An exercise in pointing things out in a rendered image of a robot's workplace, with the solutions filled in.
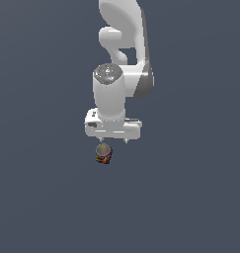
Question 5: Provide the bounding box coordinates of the small multicoloured can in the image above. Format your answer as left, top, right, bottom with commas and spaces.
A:
95, 142, 114, 165

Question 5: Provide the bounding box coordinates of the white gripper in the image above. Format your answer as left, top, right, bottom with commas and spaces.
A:
84, 107, 143, 144

